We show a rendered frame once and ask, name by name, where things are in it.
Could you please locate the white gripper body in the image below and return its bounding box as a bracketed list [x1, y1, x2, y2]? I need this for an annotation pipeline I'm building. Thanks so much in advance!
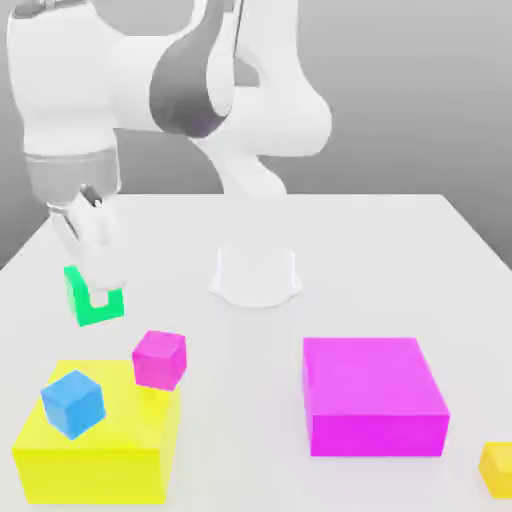
[50, 196, 126, 290]

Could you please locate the small green cube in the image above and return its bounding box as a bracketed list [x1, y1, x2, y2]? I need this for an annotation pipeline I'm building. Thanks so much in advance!
[63, 264, 126, 328]

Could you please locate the small magenta cube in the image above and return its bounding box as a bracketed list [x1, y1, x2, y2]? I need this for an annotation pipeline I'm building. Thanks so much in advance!
[131, 329, 188, 392]

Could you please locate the small blue cube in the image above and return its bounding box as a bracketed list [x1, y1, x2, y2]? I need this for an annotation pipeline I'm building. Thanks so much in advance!
[40, 369, 107, 441]

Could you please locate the small orange cube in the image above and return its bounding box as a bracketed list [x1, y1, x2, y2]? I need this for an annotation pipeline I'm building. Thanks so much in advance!
[477, 441, 512, 500]

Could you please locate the large yellow box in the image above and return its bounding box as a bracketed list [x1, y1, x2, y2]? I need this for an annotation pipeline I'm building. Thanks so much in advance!
[11, 359, 182, 506]

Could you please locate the large magenta box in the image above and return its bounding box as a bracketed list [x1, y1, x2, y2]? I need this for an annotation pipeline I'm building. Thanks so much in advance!
[301, 336, 452, 458]

